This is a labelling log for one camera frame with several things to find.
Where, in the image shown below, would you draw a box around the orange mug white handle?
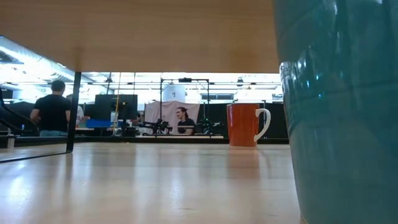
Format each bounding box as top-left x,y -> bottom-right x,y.
226,103 -> 272,147

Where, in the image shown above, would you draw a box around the person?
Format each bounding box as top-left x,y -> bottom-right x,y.
29,80 -> 72,138
66,93 -> 85,125
175,106 -> 197,136

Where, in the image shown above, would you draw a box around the pale pink cloth backdrop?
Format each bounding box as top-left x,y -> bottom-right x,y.
144,100 -> 201,135

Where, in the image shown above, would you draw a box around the black monitor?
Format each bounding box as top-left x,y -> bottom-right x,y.
94,94 -> 139,121

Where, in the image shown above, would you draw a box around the wooden shelf with black legs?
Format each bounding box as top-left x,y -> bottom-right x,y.
0,0 -> 280,164

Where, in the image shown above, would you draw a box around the blue bin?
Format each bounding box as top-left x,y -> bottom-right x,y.
86,119 -> 113,129

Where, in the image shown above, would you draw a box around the teal mug white interior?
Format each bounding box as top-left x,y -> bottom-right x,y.
273,0 -> 398,224

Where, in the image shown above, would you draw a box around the black table frame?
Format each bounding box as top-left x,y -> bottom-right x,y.
0,133 -> 290,149

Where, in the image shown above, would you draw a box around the background black rig frame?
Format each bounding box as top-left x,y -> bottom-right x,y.
159,77 -> 211,138

